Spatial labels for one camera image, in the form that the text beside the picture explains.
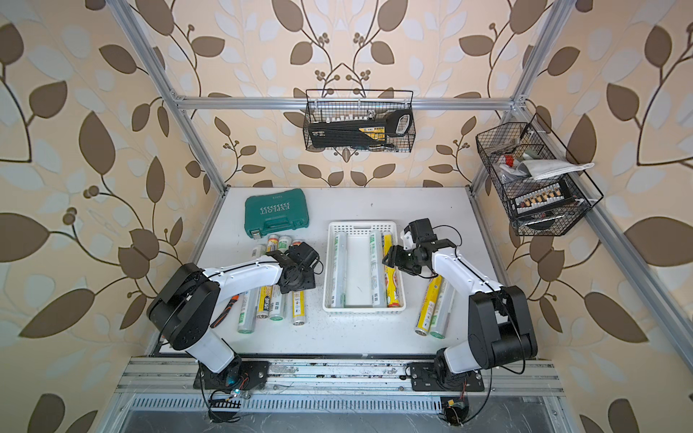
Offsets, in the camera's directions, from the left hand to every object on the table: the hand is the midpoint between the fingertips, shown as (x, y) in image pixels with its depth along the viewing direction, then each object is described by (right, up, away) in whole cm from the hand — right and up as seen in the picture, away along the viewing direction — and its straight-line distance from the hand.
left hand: (307, 283), depth 91 cm
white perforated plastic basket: (+17, 0, +1) cm, 17 cm away
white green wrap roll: (+11, -3, -6) cm, 13 cm away
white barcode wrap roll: (-17, -6, -8) cm, 20 cm away
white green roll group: (+24, +6, +1) cm, 25 cm away
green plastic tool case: (-16, +24, +15) cm, 33 cm away
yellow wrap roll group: (-1, -6, -7) cm, 9 cm away
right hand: (+28, +7, -2) cm, 29 cm away
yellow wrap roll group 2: (+40, -6, -6) cm, 41 cm away
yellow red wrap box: (+28, +2, -1) cm, 29 cm away
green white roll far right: (+44, -6, -8) cm, 45 cm away
